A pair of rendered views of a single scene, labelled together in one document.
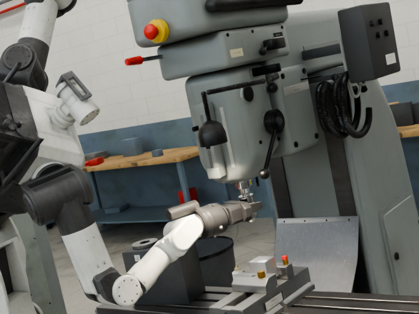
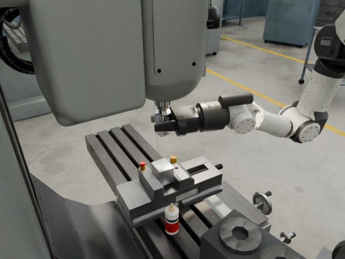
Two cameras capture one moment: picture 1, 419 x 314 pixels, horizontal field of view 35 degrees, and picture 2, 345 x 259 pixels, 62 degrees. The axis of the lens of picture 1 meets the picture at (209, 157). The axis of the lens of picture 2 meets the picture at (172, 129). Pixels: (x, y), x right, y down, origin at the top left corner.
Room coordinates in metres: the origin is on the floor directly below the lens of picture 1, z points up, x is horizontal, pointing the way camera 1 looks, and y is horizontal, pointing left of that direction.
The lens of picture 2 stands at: (2.59, 0.19, 1.62)
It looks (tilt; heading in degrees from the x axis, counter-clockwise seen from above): 31 degrees down; 200
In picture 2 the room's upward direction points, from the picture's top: straight up
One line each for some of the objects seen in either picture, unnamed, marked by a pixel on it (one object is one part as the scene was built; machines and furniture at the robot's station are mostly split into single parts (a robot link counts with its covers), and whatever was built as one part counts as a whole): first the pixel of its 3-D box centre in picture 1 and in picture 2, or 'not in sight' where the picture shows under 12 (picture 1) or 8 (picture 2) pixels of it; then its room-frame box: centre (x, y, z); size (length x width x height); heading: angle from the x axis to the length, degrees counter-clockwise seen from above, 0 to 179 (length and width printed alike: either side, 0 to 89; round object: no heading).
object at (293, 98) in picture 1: (267, 113); (80, 42); (2.07, -0.21, 1.47); 0.24 x 0.19 x 0.26; 51
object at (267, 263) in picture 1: (263, 268); (162, 172); (1.92, -0.09, 1.03); 0.06 x 0.05 x 0.06; 49
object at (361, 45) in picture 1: (371, 41); not in sight; (1.95, -0.53, 1.62); 0.20 x 0.09 x 0.21; 141
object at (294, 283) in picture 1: (261, 290); (170, 182); (1.89, -0.07, 0.97); 0.35 x 0.15 x 0.11; 139
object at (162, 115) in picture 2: (245, 197); (162, 112); (1.92, -0.08, 1.25); 0.05 x 0.05 x 0.01
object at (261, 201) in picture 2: not in sight; (256, 206); (1.53, 0.23, 0.62); 0.16 x 0.12 x 0.12; 141
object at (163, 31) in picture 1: (158, 30); not in sight; (1.74, 0.06, 1.76); 0.06 x 0.02 x 0.06; 51
